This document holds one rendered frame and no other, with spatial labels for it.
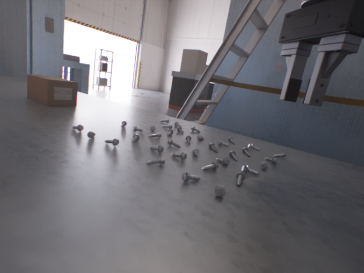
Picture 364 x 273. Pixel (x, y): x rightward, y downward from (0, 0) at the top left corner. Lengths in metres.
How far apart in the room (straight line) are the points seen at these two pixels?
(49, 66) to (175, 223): 1.51
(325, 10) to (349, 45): 0.06
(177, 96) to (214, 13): 7.55
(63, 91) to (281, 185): 0.53
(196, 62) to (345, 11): 5.61
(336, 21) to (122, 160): 0.35
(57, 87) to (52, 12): 1.06
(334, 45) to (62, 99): 0.57
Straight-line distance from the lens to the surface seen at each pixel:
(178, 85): 6.11
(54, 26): 1.65
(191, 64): 6.04
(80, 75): 2.57
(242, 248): 0.19
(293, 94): 0.47
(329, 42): 0.43
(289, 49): 0.48
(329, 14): 0.43
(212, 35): 12.69
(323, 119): 2.33
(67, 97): 0.65
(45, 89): 0.64
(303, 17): 0.47
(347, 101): 1.53
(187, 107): 1.73
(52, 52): 1.64
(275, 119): 2.39
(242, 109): 2.48
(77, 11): 10.79
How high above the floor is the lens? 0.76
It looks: 13 degrees down
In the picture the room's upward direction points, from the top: 9 degrees clockwise
